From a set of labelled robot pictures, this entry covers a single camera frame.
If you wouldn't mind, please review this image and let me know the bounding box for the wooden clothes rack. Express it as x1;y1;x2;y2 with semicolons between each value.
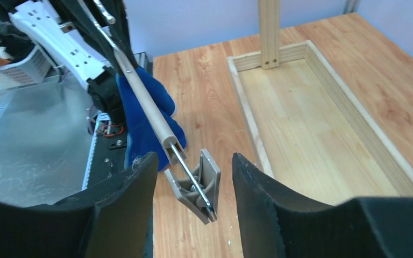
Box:
227;1;413;204

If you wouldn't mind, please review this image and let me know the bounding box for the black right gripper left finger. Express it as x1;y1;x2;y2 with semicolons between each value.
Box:
0;153;158;257

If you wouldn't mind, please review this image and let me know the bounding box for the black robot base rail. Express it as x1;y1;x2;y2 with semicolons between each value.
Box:
82;53;154;191

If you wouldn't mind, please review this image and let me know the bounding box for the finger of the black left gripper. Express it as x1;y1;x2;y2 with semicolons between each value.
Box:
85;1;138;70
50;1;118;74

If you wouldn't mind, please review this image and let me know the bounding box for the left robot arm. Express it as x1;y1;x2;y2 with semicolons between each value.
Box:
0;1;139;124

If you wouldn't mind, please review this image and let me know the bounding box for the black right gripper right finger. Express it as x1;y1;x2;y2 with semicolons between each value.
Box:
232;153;413;257

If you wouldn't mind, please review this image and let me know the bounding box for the white storage bin with items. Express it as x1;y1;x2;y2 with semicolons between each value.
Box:
0;21;51;90

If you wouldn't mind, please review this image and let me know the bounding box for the wooden hanger holding blue underwear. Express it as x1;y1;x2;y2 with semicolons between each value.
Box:
79;1;221;224

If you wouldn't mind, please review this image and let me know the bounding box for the blue underwear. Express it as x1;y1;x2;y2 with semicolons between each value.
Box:
116;66;187;171

